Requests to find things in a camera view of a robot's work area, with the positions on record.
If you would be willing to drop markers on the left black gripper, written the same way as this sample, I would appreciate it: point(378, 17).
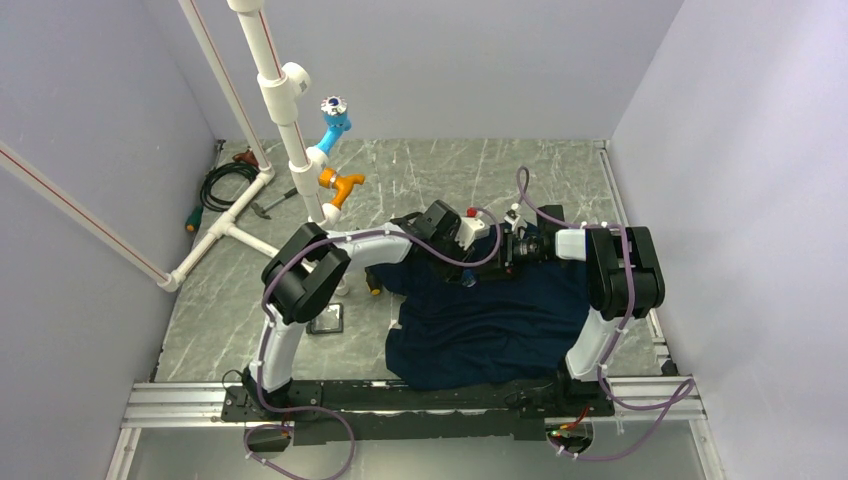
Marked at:
point(460, 254)

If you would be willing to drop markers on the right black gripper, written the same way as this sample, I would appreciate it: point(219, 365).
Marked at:
point(507, 268)

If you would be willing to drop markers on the navy blue t-shirt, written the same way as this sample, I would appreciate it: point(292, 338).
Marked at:
point(449, 335)

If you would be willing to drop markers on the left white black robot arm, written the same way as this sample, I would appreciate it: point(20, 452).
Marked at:
point(301, 279)

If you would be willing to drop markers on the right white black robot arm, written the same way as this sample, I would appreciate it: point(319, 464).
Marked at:
point(623, 278)

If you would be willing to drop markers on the yellow black screwdriver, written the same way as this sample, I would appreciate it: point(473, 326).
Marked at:
point(375, 286)

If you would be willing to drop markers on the orange faucet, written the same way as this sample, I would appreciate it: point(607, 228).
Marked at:
point(343, 185)

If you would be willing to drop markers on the small square black tray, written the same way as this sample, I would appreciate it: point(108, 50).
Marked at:
point(329, 321)

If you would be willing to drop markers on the blue faucet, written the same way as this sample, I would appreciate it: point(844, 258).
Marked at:
point(335, 113)

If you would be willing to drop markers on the small hammer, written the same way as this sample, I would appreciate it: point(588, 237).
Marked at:
point(262, 211)

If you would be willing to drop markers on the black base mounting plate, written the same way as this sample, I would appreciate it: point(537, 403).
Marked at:
point(319, 412)

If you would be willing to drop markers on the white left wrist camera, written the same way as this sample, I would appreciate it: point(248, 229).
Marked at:
point(471, 228)

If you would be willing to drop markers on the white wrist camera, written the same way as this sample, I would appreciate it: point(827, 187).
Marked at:
point(471, 228)
point(514, 218)

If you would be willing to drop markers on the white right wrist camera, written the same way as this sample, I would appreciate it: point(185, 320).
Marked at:
point(514, 218)

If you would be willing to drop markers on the aluminium rail frame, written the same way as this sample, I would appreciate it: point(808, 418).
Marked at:
point(202, 405)

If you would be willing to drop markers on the brown handled tool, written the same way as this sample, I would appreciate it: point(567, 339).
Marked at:
point(246, 157)

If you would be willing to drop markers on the white PVC pipe frame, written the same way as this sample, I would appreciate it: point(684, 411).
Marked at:
point(282, 85)

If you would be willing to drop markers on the green handled screwdriver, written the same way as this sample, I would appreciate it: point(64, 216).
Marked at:
point(193, 221)

